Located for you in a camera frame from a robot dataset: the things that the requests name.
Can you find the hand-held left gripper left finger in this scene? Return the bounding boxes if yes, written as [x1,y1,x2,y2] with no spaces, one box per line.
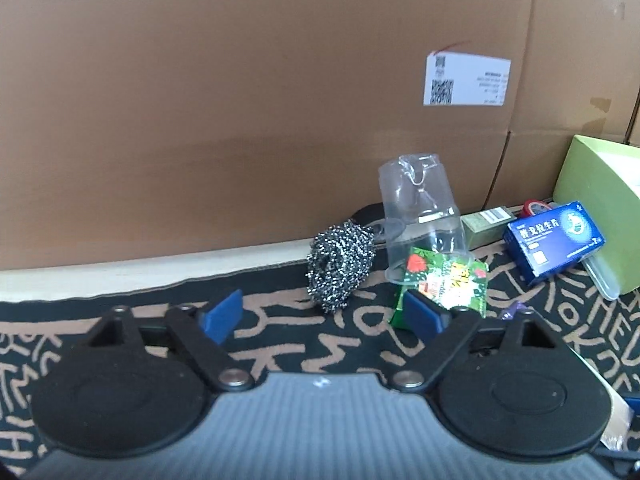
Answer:
[86,289,254,393]

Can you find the small olive green box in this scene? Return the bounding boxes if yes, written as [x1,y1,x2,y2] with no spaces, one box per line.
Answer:
[460,207,519,249]

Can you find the light green shoe box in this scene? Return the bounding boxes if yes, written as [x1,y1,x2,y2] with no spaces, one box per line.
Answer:
[552,134,640,296]

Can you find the steel wool scrubber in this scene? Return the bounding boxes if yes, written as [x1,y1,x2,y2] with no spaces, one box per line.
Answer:
[306,221,377,314]

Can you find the large cardboard panel with label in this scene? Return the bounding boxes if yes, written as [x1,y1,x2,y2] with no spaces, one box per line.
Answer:
[0,0,640,302]

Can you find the black patterned mat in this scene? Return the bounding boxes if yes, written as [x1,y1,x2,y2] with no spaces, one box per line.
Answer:
[0,205,640,480]

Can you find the translucent plastic container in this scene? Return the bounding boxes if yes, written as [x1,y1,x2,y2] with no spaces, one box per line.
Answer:
[580,254,631,301]

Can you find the white printed label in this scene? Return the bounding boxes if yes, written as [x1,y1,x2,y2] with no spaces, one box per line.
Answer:
[424,51,512,107]

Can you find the blue medicine box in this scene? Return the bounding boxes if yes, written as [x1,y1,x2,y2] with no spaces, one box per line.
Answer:
[506,201,606,287]

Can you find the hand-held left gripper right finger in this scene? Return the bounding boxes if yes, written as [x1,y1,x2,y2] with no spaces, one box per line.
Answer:
[391,289,563,393]

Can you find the clear plastic cup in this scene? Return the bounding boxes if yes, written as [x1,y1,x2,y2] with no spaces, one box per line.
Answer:
[377,154,469,282]

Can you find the green flower print box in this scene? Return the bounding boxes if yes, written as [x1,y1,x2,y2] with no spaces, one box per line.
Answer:
[391,246,489,331]

